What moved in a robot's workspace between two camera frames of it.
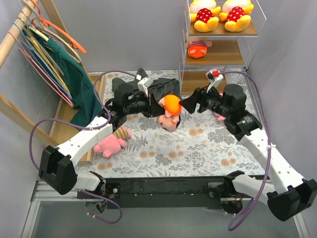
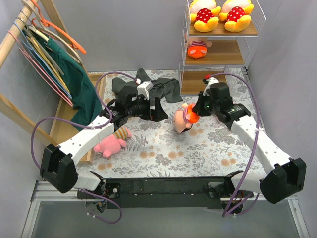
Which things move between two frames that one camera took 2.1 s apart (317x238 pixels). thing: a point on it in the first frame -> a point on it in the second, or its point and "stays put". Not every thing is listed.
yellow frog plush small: (236, 14) stays put
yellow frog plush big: (204, 12) stays put
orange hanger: (44, 23) stays put
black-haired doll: (170, 120) -> (184, 119)
